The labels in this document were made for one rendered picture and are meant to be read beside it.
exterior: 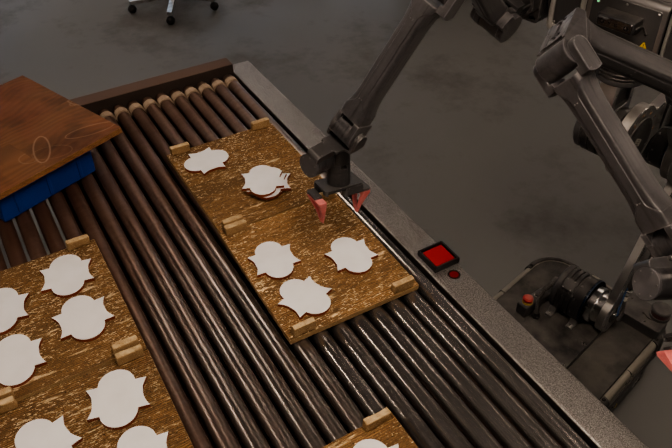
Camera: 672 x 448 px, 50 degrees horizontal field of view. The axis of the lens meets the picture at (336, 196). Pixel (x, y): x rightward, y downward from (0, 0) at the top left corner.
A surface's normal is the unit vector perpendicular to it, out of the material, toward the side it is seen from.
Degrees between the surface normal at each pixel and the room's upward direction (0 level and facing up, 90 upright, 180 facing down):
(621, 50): 41
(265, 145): 0
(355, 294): 0
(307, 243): 0
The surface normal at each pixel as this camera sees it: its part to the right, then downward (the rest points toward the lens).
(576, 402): 0.00, -0.78
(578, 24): 0.43, -0.33
